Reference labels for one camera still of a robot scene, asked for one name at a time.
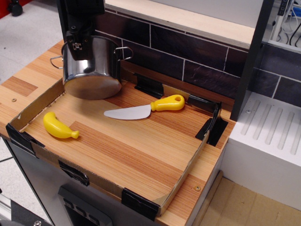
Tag black vertical post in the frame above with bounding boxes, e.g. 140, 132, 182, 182
230, 0, 274, 121

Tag dark oven control panel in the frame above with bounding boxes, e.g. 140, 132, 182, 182
58, 186, 113, 226

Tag white cables bundle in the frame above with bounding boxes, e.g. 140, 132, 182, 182
270, 0, 301, 47

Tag white drainboard sink unit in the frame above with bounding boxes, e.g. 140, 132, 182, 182
221, 93, 301, 210

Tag yellow toy banana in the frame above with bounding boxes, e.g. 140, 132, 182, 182
43, 112, 79, 139

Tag stainless steel pot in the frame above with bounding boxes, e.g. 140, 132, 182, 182
60, 36, 134, 100

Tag black caster wheel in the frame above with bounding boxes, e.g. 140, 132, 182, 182
7, 0, 23, 17

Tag yellow handled toy knife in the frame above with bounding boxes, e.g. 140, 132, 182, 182
103, 95, 185, 120

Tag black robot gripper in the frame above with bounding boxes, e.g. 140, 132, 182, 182
63, 0, 105, 60

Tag cardboard fence with black tape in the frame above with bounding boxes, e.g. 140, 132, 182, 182
6, 56, 229, 222

